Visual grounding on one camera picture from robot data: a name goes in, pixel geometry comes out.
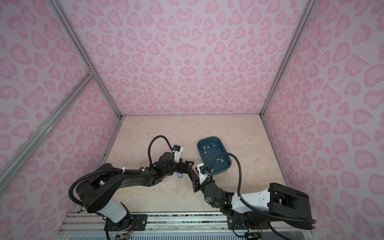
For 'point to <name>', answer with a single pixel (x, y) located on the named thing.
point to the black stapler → (194, 177)
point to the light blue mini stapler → (180, 176)
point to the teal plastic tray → (207, 155)
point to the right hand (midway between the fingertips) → (192, 170)
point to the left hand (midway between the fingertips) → (190, 159)
